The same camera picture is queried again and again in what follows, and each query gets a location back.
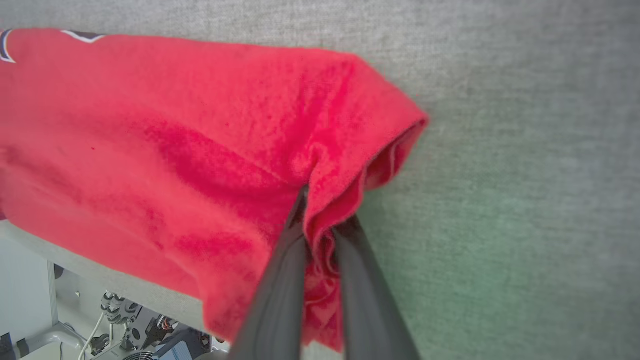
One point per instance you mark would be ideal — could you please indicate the black grey robot torso mechanism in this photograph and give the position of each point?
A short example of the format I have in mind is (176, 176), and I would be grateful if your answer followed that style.
(150, 332)

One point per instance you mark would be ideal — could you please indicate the red shirt with white collar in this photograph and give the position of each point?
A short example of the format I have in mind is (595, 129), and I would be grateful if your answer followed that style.
(175, 150)

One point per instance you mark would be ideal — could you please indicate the white robot base chassis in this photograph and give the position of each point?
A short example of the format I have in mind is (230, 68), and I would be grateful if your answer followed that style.
(25, 290)

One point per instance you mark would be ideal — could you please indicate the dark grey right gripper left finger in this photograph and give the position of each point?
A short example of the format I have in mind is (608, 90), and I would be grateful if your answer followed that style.
(280, 300)

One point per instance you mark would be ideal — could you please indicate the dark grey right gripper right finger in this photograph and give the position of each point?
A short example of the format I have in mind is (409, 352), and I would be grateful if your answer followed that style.
(365, 300)

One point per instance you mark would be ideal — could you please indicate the grey fabric sofa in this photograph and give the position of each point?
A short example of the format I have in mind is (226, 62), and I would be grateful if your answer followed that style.
(515, 150)

